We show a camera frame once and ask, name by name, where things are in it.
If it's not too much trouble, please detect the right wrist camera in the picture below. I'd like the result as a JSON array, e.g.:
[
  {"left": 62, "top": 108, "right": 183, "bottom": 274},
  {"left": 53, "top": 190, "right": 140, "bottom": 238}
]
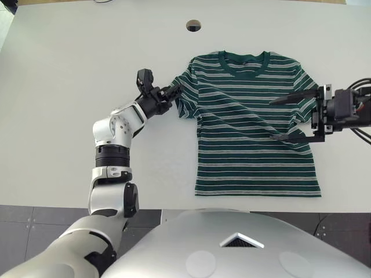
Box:
[{"left": 333, "top": 87, "right": 362, "bottom": 122}]

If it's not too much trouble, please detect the green white striped T-shirt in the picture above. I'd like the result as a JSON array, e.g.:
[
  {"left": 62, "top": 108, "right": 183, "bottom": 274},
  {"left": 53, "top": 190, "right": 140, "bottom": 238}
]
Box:
[{"left": 169, "top": 50, "right": 323, "bottom": 199}]

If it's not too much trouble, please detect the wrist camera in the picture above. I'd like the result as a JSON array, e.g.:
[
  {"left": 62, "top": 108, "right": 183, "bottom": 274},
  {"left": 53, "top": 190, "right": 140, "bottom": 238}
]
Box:
[
  {"left": 135, "top": 68, "right": 155, "bottom": 94},
  {"left": 333, "top": 87, "right": 362, "bottom": 122}
]

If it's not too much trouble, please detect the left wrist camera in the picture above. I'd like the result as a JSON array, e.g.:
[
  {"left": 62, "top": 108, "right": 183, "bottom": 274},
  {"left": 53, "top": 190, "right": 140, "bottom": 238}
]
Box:
[{"left": 135, "top": 68, "right": 155, "bottom": 94}]

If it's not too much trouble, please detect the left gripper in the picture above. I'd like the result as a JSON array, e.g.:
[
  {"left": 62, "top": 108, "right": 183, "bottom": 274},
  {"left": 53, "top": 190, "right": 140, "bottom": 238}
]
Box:
[{"left": 134, "top": 86, "right": 174, "bottom": 120}]

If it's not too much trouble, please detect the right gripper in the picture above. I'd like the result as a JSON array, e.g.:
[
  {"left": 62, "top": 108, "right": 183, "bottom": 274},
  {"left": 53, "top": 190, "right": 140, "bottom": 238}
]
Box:
[{"left": 268, "top": 83, "right": 371, "bottom": 144}]

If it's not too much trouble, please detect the robot body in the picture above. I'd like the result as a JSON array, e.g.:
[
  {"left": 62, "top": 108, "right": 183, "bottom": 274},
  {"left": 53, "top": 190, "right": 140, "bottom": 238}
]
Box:
[{"left": 100, "top": 207, "right": 371, "bottom": 278}]

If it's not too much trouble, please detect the black cable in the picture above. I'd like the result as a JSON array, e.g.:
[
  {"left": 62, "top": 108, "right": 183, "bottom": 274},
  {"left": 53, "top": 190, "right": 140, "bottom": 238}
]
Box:
[
  {"left": 343, "top": 77, "right": 371, "bottom": 97},
  {"left": 350, "top": 127, "right": 371, "bottom": 143}
]

